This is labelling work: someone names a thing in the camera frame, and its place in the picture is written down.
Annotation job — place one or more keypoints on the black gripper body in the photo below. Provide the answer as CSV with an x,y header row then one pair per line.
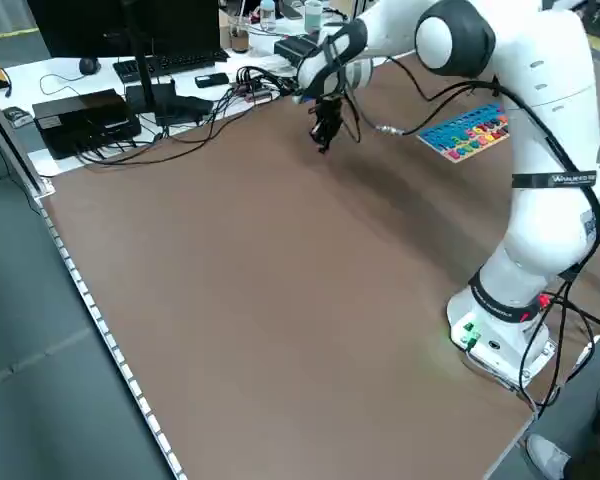
x,y
328,110

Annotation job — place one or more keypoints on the blue wooden toy board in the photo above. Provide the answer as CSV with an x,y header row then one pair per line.
x,y
455,135

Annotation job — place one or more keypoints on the black box device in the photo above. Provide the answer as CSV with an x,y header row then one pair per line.
x,y
80,120

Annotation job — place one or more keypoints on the green and white cup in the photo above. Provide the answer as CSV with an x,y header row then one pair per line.
x,y
313,17

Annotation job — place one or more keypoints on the white table edge strip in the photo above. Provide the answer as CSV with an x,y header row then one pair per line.
x,y
110,345

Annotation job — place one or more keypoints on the small grey device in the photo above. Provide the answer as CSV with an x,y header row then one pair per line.
x,y
19,116

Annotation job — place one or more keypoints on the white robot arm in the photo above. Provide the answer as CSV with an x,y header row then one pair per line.
x,y
545,75

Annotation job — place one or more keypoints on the black power supply unit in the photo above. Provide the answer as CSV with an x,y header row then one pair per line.
x,y
292,49

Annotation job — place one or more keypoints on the black keyboard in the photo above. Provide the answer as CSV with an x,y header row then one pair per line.
x,y
190,59

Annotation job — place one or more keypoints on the glass cup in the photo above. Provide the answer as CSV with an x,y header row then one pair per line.
x,y
239,37

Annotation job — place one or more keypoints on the black computer monitor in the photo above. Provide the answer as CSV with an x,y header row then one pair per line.
x,y
80,25

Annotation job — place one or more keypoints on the aluminium post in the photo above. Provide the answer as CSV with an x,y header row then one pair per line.
x,y
360,10

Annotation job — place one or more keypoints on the aluminium frame rail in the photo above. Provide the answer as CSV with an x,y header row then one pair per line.
x,y
15,145

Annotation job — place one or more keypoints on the clear plastic bottle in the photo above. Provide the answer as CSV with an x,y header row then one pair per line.
x,y
268,17

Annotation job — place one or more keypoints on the black computer mouse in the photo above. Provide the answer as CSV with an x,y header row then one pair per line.
x,y
90,65

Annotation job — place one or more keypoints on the small black handheld device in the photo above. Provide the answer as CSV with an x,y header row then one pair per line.
x,y
211,80

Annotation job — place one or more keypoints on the black monitor stand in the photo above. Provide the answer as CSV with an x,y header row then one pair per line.
x,y
142,75

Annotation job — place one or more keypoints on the usb hub with plugs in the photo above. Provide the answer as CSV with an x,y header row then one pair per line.
x,y
252,92

